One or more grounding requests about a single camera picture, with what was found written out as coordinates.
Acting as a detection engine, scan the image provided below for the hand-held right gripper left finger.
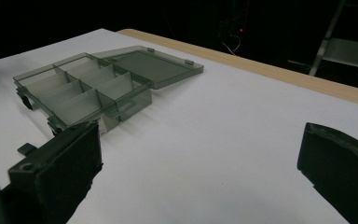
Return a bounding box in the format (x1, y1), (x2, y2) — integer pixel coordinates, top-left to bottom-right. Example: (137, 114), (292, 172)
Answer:
(0, 120), (103, 224)

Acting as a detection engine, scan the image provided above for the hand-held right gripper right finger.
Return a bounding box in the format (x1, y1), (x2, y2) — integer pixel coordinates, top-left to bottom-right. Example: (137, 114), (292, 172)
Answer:
(296, 121), (358, 224)

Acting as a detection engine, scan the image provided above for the grey transparent compartment box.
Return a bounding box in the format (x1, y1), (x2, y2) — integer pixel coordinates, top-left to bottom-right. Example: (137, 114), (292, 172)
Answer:
(12, 45), (205, 136)

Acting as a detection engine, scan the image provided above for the small grey plastic piece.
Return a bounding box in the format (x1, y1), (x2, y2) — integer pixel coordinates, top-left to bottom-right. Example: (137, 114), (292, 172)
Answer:
(17, 142), (38, 157)

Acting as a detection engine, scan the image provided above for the metal stand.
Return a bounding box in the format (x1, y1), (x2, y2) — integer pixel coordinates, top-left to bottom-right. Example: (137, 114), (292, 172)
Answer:
(288, 0), (358, 77)

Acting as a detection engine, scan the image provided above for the white cable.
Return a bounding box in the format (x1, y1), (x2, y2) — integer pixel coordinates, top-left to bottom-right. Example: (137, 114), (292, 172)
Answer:
(221, 34), (242, 56)

